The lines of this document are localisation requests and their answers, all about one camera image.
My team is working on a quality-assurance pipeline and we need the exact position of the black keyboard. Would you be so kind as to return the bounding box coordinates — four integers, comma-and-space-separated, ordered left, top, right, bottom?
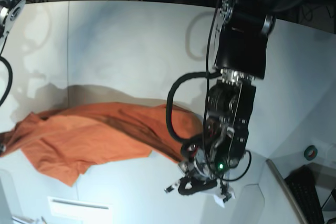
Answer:
285, 165, 324, 224

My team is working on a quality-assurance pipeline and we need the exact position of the orange t-shirt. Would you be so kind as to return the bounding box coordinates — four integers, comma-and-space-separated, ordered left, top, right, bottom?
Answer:
0, 102, 204, 188

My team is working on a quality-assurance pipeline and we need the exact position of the green tape roll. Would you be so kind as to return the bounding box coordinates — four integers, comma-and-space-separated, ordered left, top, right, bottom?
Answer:
303, 145, 318, 161

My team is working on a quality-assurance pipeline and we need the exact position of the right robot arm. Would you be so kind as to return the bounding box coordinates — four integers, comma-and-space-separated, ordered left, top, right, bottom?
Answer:
1, 0, 26, 42

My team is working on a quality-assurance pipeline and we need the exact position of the black corrugated left cable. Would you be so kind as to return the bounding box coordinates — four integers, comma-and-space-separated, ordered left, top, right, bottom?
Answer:
165, 71, 224, 196

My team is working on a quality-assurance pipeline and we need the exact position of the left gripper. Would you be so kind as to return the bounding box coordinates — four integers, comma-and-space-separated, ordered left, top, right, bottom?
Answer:
164, 119, 249, 207

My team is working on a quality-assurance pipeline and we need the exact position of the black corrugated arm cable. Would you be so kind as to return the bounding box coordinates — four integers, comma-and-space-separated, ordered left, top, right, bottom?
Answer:
0, 56, 14, 108

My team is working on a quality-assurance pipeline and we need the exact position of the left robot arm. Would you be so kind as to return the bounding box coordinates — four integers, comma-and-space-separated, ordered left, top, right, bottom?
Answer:
165, 0, 303, 206

